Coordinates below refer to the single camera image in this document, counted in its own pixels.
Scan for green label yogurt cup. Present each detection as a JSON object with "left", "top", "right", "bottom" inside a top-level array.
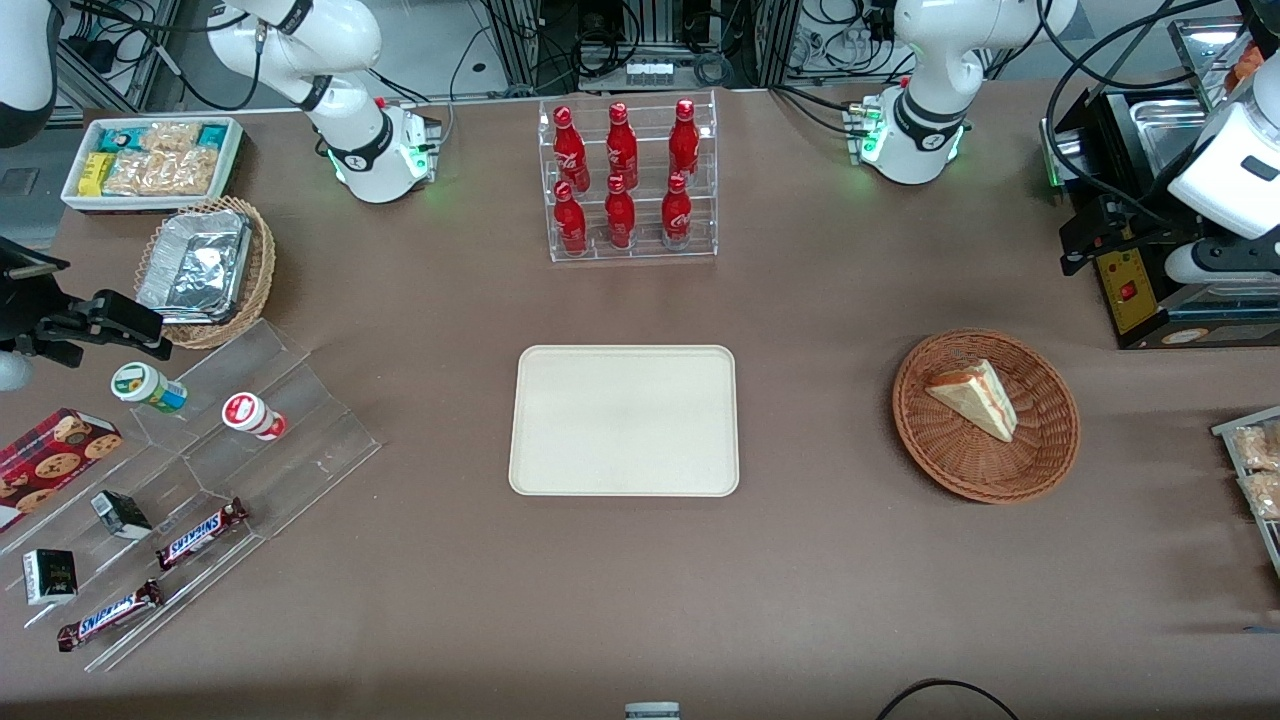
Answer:
[{"left": 110, "top": 362, "right": 189, "bottom": 415}]

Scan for black countertop appliance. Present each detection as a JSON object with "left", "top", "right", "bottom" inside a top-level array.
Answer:
[{"left": 1038, "top": 88, "right": 1280, "bottom": 351}]

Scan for brown round wicker basket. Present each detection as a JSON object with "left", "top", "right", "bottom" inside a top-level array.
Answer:
[{"left": 892, "top": 329, "right": 1082, "bottom": 504}]

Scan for red cola bottle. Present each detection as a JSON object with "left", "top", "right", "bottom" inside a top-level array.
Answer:
[
  {"left": 606, "top": 102, "right": 640, "bottom": 191},
  {"left": 604, "top": 175, "right": 638, "bottom": 250},
  {"left": 553, "top": 106, "right": 591, "bottom": 193},
  {"left": 553, "top": 180, "right": 589, "bottom": 256},
  {"left": 661, "top": 174, "right": 693, "bottom": 249},
  {"left": 669, "top": 98, "right": 701, "bottom": 186}
]

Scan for beige rectangular tray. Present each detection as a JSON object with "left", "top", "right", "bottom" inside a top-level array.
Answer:
[{"left": 508, "top": 344, "right": 741, "bottom": 498}]

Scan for white rectangular snack bin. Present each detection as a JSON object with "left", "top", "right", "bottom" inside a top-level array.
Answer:
[{"left": 60, "top": 116, "right": 246, "bottom": 216}]

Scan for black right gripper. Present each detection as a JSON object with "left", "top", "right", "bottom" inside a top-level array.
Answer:
[{"left": 0, "top": 238, "right": 174, "bottom": 368}]

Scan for red cookie box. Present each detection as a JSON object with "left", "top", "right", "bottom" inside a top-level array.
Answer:
[{"left": 0, "top": 407, "right": 124, "bottom": 535}]

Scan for light oval wicker basket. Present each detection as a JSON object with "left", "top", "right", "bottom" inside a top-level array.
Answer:
[{"left": 135, "top": 195, "right": 277, "bottom": 351}]

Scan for brown snickers bar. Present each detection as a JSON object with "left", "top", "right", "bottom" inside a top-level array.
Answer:
[
  {"left": 155, "top": 497, "right": 250, "bottom": 572},
  {"left": 56, "top": 579, "right": 165, "bottom": 653}
]

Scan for shiny metal tray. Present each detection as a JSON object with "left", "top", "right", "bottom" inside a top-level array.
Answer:
[{"left": 1167, "top": 14, "right": 1280, "bottom": 113}]

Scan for large clear cracker bag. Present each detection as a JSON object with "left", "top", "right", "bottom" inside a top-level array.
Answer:
[{"left": 103, "top": 147, "right": 223, "bottom": 198}]

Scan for clear acrylic stepped display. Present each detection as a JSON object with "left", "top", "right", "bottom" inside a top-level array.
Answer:
[{"left": 0, "top": 318, "right": 384, "bottom": 674}]

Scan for clear acrylic bottle rack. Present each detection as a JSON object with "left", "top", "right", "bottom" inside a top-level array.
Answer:
[{"left": 537, "top": 89, "right": 720, "bottom": 264}]

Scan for aluminium foil container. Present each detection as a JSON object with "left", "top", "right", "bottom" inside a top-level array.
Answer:
[{"left": 136, "top": 208, "right": 254, "bottom": 326}]

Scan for grey tray with snack bags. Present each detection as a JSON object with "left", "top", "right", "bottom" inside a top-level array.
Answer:
[{"left": 1210, "top": 405, "right": 1280, "bottom": 581}]

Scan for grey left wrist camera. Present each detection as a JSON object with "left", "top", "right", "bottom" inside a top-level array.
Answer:
[{"left": 1163, "top": 238, "right": 1280, "bottom": 288}]

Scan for triangular sandwich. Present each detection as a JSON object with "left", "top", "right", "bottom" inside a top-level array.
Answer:
[{"left": 924, "top": 359, "right": 1019, "bottom": 444}]

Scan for small clear cracker bag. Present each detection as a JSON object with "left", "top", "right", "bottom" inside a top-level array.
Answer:
[{"left": 140, "top": 121, "right": 203, "bottom": 157}]

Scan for black cable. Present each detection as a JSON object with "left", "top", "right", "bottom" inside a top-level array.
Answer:
[{"left": 876, "top": 678, "right": 1021, "bottom": 720}]

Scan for red label yogurt cup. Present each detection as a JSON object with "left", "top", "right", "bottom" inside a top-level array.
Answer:
[{"left": 221, "top": 392, "right": 288, "bottom": 442}]

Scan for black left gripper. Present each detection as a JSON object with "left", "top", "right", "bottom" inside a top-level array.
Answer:
[{"left": 1060, "top": 193, "right": 1219, "bottom": 277}]

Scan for small black box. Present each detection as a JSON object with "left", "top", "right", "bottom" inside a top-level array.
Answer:
[
  {"left": 90, "top": 490, "right": 153, "bottom": 542},
  {"left": 22, "top": 548, "right": 79, "bottom": 607}
]

